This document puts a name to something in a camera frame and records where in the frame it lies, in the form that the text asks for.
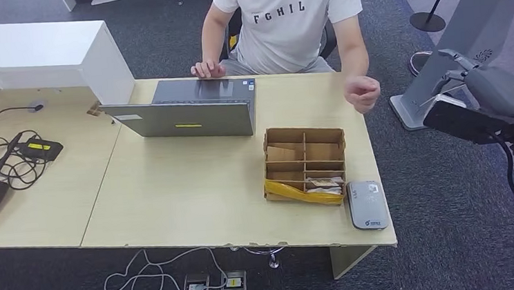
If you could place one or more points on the grey kiosk stand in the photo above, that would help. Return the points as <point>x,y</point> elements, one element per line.
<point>463,22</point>

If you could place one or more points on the black gooseneck microphone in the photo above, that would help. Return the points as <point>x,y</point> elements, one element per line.
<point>38,106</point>

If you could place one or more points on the small wooden bracket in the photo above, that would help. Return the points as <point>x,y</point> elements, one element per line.
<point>94,109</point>

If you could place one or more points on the person's right hand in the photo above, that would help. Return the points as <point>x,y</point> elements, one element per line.
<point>209,69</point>

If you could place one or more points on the chrome bracket under desk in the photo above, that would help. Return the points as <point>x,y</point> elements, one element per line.
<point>273,263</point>

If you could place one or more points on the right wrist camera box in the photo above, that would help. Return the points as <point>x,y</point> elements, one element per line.
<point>461,121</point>

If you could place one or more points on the robot right hand grey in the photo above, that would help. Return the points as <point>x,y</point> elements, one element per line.
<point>500,90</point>

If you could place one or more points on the grey laptop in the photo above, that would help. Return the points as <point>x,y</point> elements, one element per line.
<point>190,117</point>

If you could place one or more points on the patterned room key card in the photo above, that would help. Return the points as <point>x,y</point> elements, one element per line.
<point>326,182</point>
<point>325,192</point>

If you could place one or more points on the cardboard organizer box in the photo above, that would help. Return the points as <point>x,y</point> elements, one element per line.
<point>285,137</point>

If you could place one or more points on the black adapter with yellow label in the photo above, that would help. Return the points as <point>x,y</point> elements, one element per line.
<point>40,149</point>

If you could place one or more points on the floor socket with yellow label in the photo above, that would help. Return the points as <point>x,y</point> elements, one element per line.
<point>233,284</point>

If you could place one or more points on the person's left hand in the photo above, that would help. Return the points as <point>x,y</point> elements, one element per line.
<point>363,94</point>

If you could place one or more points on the grey card reader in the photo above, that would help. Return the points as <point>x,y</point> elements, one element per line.
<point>367,208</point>

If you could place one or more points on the person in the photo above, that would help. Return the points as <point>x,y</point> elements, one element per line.
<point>285,36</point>

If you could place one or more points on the person's right forearm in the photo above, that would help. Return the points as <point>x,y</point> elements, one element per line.
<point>212,49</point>

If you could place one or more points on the white counter shelf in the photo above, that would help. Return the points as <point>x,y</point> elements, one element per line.
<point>24,47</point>

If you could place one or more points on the open metal floor socket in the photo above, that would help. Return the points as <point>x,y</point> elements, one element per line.
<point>197,287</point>

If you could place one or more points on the beige desk leg panel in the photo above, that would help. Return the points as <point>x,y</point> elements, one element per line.
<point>346,261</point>

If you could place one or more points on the chrome round base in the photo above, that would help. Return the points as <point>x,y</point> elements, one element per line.
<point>420,60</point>

